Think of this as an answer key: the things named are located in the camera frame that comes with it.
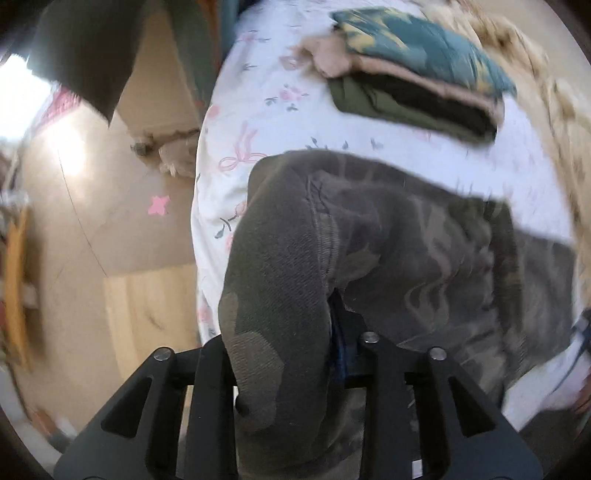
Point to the pink star floor sticker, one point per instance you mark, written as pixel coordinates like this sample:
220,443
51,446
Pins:
158,205

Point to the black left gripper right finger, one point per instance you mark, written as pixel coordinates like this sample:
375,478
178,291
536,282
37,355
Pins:
423,408

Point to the olive green folded garment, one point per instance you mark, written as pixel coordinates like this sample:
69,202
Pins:
396,100

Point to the clear plastic bag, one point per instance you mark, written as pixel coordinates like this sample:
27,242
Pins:
176,152

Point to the teal hanging cloth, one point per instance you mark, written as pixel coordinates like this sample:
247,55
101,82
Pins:
204,32

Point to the camouflage pants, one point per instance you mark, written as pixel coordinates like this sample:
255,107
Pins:
421,265

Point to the teal patterned folded garment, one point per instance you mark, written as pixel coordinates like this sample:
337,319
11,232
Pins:
423,47

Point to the white floral bed sheet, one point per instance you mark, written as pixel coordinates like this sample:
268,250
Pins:
268,101

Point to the wooden furniture piece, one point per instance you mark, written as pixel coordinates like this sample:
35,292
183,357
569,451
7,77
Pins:
17,295

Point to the dark hanging garment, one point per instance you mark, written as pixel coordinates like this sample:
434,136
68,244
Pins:
90,47

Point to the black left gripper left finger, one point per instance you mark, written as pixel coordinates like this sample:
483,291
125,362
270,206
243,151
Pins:
172,418

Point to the cream fluffy blanket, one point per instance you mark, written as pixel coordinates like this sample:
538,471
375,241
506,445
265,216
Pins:
559,113

